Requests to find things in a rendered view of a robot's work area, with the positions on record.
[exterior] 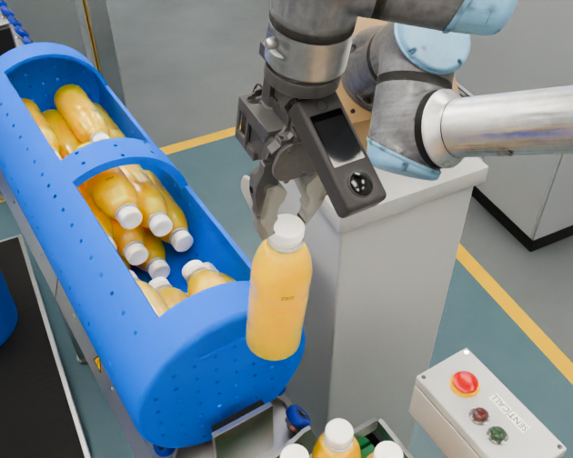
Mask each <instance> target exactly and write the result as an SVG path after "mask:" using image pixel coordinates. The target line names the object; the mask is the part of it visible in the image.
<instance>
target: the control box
mask: <svg viewBox="0 0 573 458"><path fill-rule="evenodd" d="M461 371H467V372H470V373H472V374H474V375H475V376H476V377H477V380H478V387H477V389H476V391H475V392H473V393H462V392H460V391H459V390H458V389H457V388H456V387H455V385H454V384H453V377H454V375H455V374H456V373H458V372H461ZM496 396H497V397H496ZM494 397H496V398H495V399H493V398H494ZM498 398H499V399H500V401H498V400H499V399H498ZM501 401H502V403H503V404H505V405H502V403H500V402H501ZM496 402H497V403H496ZM499 404H500V405H501V406H499ZM477 407H482V408H484V409H486V410H487V412H488V419H487V420H486V421H485V422H483V423H479V422H477V421H475V420H474V419H473V417H472V412H473V410H474V409H475V408H477ZM502 408H503V409H504V410H505V411H507V410H508V408H509V411H508V412H505V411H503V409H502ZM409 413H410V414H411V415H412V416H413V417H414V419H415V420H416V421H417V422H418V423H419V425H420V426H421V427H422V428H423V429H424V431H425V432H426V433H427V434H428V435H429V437H430V438H431V439H432V440H433V441H434V442H435V444H436V445H437V446H438V447H439V449H440V450H441V451H442V452H443V453H444V454H445V456H446V457H447V458H561V457H562V456H563V455H564V454H565V452H566V450H567V448H566V447H565V446H564V445H563V444H562V443H561V442H560V441H559V440H558V439H557V438H556V437H555V436H554V435H553V434H552V433H551V432H550V431H549V430H548V429H547V428H546V427H545V426H544V425H543V424H542V423H541V422H540V421H539V420H538V419H537V418H536V417H535V416H534V415H533V414H532V413H531V412H530V411H529V410H528V408H527V407H526V406H525V405H524V404H523V403H522V402H521V401H520V400H519V399H518V398H517V397H516V396H515V395H514V394H513V393H512V392H510V391H509V389H508V388H507V387H506V386H505V385H504V384H503V383H502V382H500V381H499V379H498V378H497V377H496V376H495V375H494V374H493V373H492V372H490V371H489V369H488V368H487V367H486V366H485V365H484V364H483V363H481V362H480V361H479V360H478V358H477V357H476V356H475V355H474V354H473V353H471V352H470V351H469V350H468V349H467V348H465V349H463V350H461V351H460V352H458V353H455V354H454V355H452V356H450V357H449V358H447V359H446V360H444V361H443V362H441V363H438V364H437V365H435V366H433V367H432V368H430V369H428V370H426V371H425V372H423V373H422V374H420V375H418V376H417V379H416V385H415V388H414V392H413V396H412V400H411V405H410V408H409ZM512 414H514V415H513V416H511V415H512ZM509 416H511V418H512V419H511V418H510V417H509ZM516 417H517V418H518V422H520V421H522V422H523V423H524V424H523V423H522V422H520V423H518V424H517V419H515V418H516ZM513 419H515V420H513ZM521 424H522V425H524V426H523V427H521V426H522V425H521ZM494 426H500V427H502V428H503V429H504V430H505V431H506V434H507V436H506V439H505V440H504V441H503V442H500V443H499V442H496V441H494V440H492V439H491V437H490V435H489V432H490V430H491V428H493V427H494ZM519 426H520V427H521V428H520V427H519ZM525 426H526V431H525ZM522 429H523V430H524V431H525V432H524V431H522Z"/></svg>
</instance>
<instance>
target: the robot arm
mask: <svg viewBox="0 0 573 458"><path fill-rule="evenodd" d="M517 3H518V0H271V1H270V10H269V17H268V25H267V32H266V40H263V41H260V46H259V54H260V55H261V56H262V57H263V58H264V60H265V67H264V82H263V85H261V84H256V85H255V87H254V90H253V93H251V94H246V95H240V96H239V98H238V108H237V116H236V133H235V137H236V139H237V140H238V141H239V143H240V144H241V145H242V146H243V147H244V149H245V151H246V152H247V154H248V155H249V157H250V158H251V159H252V161H256V160H259V165H258V166H257V167H256V168H255V169H254V170H253V171H252V173H251V175H250V176H247V175H244V176H243V178H242V180H241V190H242V193H243V195H244V197H245V198H246V201H247V203H248V206H249V208H250V210H251V213H252V220H253V224H254V227H255V230H256V232H257V233H258V235H259V236H260V238H261V239H262V240H263V241H264V240H266V239H267V238H268V237H270V236H272V235H273V234H274V233H275V231H274V225H275V223H276V221H277V219H278V217H277V211H278V208H279V206H280V205H281V204H282V203H283V202H284V201H285V199H286V196H287V190H286V189H285V188H284V186H283V185H282V184H281V183H280V182H279V181H282V182H284V184H287V183H288V182H289V181H290V180H293V179H294V181H295V183H296V185H297V188H298V190H299V192H300V193H301V197H300V199H299V202H300V204H301V205H300V209H299V211H298V213H297V217H299V218H300V219H301V220H302V221H303V223H304V225H306V224H308V222H309V221H310V220H311V218H312V217H313V216H314V214H315V213H316V212H317V210H318V209H319V207H320V206H321V204H322V203H323V202H324V200H325V198H326V195H328V197H329V200H330V202H331V204H332V205H333V207H334V209H335V211H336V213H337V216H338V217H340V218H346V217H349V216H351V215H353V214H357V213H360V212H362V211H365V210H366V209H369V208H371V207H374V206H376V205H378V204H379V203H381V202H382V201H384V200H385V199H386V197H387V193H386V191H385V189H384V187H383V185H382V184H381V182H380V180H379V178H378V176H377V172H376V170H375V168H374V167H376V168H377V169H380V170H383V171H386V172H390V173H392V174H399V175H403V176H407V177H412V178H416V179H421V180H428V181H436V180H437V179H438V178H439V175H440V174H441V170H440V169H441V168H452V167H455V166H456V165H458V164H459V163H460V162H461V161H462V160H463V159H464V157H485V156H514V155H541V154H573V85H566V86H558V87H550V88H541V89H533V90H525V91H516V92H508V93H500V94H492V95H476V96H468V97H461V96H460V95H459V94H458V93H457V92H455V91H454V90H452V85H453V79H454V73H455V71H457V70H458V69H459V68H460V67H461V66H462V65H463V64H464V62H465V61H466V60H467V57H468V55H469V51H470V46H471V38H470V35H482V36H491V35H495V34H497V33H498V32H499V31H500V30H501V29H502V28H503V27H504V26H505V25H506V24H507V23H508V21H509V19H510V18H511V16H512V15H513V13H514V10H515V8H516V5H517ZM358 16H360V17H365V18H372V19H377V20H381V21H386V22H388V23H387V24H386V25H377V26H372V27H369V28H367V29H364V30H362V31H361V32H359V33H358V34H357V35H355V36H354V32H355V26H356V22H357V17H358ZM353 36H354V37H353ZM340 80H341V83H342V85H343V87H344V89H345V91H346V92H347V95H348V96H349V97H350V98H351V100H352V101H353V102H354V103H356V104H357V105H358V106H360V107H362V108H363V109H365V110H368V111H369V112H372V115H371V121H370V127H369V134H368V136H367V151H366V150H365V148H364V146H363V145H362V143H361V141H360V139H359V137H358V135H357V132H356V130H355V128H354V126H353V125H352V123H351V121H350V119H349V117H348V115H347V112H346V110H345V108H344V106H343V105H342V103H341V101H340V99H339V97H338V95H337V92H336V90H337V89H338V87H339V84H340ZM258 85H259V86H260V87H261V88H257V86H258ZM260 95H262V96H261V98H257V99H256V97H257V96H260ZM252 97H253V100H252ZM254 97H255V99H254ZM250 99H251V100H250ZM247 100H249V101H247ZM241 114H242V120H241ZM240 123H241V129H240Z"/></svg>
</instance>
